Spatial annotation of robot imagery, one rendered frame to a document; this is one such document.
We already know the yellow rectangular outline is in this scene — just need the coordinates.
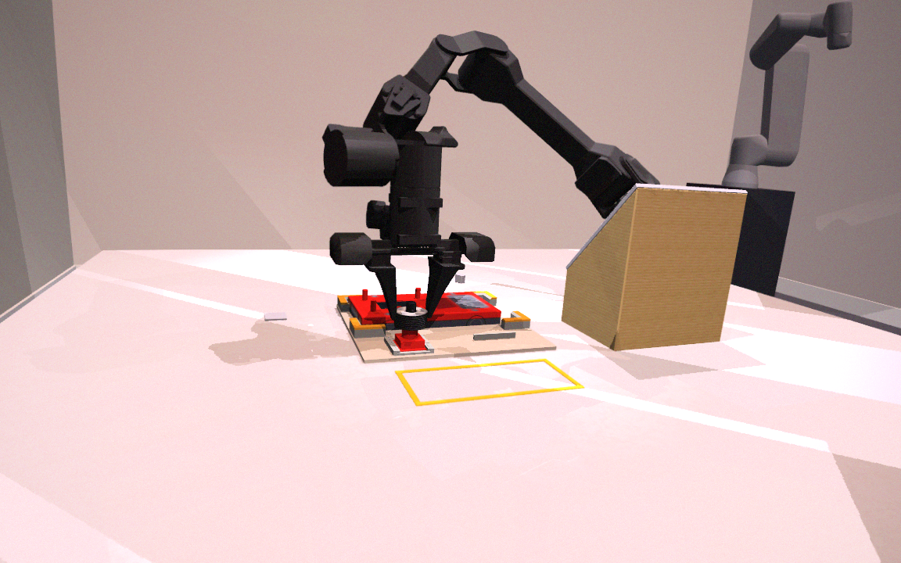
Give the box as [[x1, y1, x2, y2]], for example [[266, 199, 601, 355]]
[[395, 359, 585, 406]]

